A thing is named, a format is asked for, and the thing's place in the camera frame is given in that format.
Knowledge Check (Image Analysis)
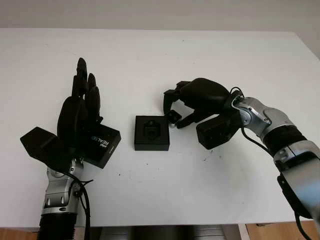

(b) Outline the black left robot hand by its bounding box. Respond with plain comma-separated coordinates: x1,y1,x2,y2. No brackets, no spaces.
56,57,104,161

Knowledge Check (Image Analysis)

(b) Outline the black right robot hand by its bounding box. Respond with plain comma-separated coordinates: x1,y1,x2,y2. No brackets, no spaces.
162,77,235,130

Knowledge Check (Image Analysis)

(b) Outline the small silver depth camera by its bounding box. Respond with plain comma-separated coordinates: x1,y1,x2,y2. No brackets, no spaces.
166,111,182,126

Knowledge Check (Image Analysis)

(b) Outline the black RealSense box lid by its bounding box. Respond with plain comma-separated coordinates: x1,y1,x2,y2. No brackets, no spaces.
83,122,123,170

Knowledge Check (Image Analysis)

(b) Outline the dark grey robot torso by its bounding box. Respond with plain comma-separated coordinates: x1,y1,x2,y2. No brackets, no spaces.
89,224,238,240

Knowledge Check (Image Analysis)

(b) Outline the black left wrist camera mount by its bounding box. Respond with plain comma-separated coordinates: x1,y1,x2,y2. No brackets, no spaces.
19,126,73,175

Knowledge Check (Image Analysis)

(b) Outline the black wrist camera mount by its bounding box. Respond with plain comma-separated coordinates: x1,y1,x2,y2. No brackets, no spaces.
19,126,73,175
196,113,242,150

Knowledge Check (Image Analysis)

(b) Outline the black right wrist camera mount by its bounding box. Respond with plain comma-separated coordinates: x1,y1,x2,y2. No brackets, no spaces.
196,113,242,150

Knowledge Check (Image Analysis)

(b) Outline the black camera box base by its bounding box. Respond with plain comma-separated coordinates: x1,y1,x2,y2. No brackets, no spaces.
134,115,171,152

